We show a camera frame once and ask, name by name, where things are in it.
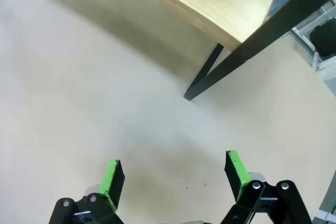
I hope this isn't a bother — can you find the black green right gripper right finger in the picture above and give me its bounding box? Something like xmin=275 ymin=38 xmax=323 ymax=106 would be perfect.
xmin=220 ymin=150 xmax=313 ymax=224

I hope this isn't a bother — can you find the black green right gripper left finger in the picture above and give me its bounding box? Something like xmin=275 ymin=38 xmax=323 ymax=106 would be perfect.
xmin=49 ymin=159 xmax=125 ymax=224

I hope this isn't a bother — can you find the white desk with rounded corner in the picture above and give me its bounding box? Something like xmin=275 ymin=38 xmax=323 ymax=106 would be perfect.
xmin=290 ymin=5 xmax=336 ymax=79

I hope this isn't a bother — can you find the black bag under desk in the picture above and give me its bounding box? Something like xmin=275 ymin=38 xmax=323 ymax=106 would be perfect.
xmin=309 ymin=24 xmax=336 ymax=57

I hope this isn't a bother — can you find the wooden shelf with black frame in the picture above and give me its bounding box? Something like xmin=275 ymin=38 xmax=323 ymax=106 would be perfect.
xmin=103 ymin=0 xmax=336 ymax=101

